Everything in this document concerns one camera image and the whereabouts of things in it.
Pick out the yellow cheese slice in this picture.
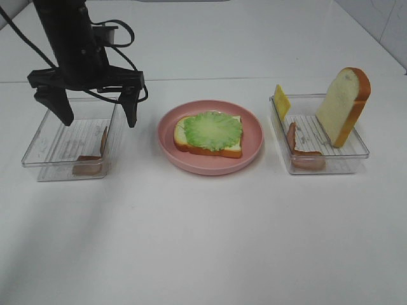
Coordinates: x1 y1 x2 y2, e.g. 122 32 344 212
273 85 291 122

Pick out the clear plastic tray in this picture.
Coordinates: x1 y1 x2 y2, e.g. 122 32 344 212
22 98 126 182
269 93 369 175

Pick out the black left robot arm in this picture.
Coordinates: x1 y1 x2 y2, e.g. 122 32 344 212
27 1 145 127

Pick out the standing toast bread slice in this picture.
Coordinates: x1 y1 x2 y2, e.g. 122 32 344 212
316 67 371 147

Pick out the brown bacon strip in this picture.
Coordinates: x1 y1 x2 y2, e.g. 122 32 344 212
72 127 107 176

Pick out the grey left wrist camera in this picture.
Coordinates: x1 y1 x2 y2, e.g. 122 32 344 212
92 25 118 45

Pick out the pink round plate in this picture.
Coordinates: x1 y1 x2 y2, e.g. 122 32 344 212
157 100 264 175

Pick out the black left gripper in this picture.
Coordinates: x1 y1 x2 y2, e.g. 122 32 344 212
28 12 144 128

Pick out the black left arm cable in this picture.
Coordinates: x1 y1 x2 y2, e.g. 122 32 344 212
0 6 149 104

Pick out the clear plastic right tray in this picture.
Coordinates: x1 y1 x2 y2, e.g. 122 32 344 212
269 93 369 175

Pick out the green lettuce leaf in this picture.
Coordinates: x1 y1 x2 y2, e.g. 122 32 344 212
183 111 243 151

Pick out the curled bacon strip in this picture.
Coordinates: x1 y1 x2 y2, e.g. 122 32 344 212
287 122 326 171

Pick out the clear plastic left tray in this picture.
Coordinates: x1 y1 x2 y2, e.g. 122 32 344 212
22 98 126 182

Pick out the toast bread slice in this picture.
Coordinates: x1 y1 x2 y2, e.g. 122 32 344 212
316 67 371 147
173 115 243 158

